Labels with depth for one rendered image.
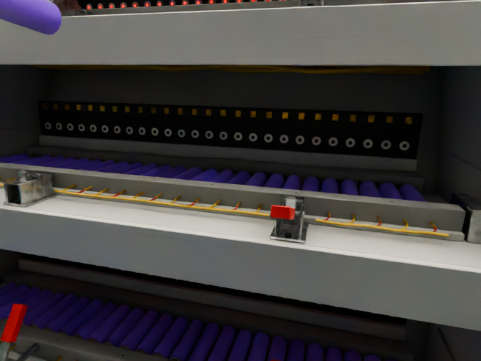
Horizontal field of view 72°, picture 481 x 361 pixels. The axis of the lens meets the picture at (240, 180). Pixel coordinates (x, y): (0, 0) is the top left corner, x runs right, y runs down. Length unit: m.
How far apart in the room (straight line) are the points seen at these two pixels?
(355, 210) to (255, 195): 0.09
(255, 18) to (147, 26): 0.10
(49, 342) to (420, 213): 0.40
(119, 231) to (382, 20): 0.28
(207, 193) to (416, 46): 0.21
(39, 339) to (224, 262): 0.25
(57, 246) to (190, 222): 0.13
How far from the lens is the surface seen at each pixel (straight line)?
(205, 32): 0.33
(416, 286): 0.28
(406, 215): 0.31
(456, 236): 0.32
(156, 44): 0.35
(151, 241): 0.30
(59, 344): 0.45
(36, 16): 0.23
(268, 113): 0.44
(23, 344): 0.48
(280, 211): 0.20
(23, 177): 0.39
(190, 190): 0.33
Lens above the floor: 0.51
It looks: 5 degrees up
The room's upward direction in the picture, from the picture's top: 6 degrees clockwise
